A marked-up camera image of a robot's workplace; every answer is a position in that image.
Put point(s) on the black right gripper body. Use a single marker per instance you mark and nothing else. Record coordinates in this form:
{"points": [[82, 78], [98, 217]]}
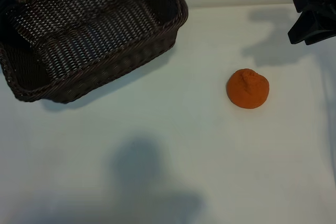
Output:
{"points": [[323, 1]]}

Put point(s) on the dark brown wicker basket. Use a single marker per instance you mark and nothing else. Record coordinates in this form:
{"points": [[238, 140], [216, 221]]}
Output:
{"points": [[92, 37]]}

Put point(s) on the orange mandarin with stem nub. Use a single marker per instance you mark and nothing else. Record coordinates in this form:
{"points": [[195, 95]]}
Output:
{"points": [[248, 93]]}

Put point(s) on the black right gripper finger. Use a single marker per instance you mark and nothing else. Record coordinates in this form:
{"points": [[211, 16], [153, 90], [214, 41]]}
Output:
{"points": [[323, 37], [302, 30]]}

